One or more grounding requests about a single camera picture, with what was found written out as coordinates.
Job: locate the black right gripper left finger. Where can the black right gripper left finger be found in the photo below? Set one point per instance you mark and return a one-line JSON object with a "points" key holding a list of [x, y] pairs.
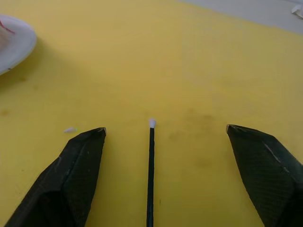
{"points": [[71, 175]]}

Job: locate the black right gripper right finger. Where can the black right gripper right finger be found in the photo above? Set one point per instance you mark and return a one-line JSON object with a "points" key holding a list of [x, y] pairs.
{"points": [[267, 172]]}

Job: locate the small white wax crumb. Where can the small white wax crumb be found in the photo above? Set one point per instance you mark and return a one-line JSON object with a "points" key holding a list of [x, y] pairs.
{"points": [[70, 130]]}

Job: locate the thin black candle white wick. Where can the thin black candle white wick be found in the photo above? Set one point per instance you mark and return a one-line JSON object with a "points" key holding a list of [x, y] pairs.
{"points": [[150, 175]]}

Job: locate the yellow table mat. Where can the yellow table mat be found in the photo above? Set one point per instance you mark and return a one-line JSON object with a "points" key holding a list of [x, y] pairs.
{"points": [[151, 78]]}

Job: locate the white paper plate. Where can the white paper plate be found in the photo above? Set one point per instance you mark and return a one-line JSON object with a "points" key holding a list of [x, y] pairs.
{"points": [[16, 45]]}

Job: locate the white crumpled paper scrap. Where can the white crumpled paper scrap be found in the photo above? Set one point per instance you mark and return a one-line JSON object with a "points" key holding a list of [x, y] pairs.
{"points": [[296, 10]]}

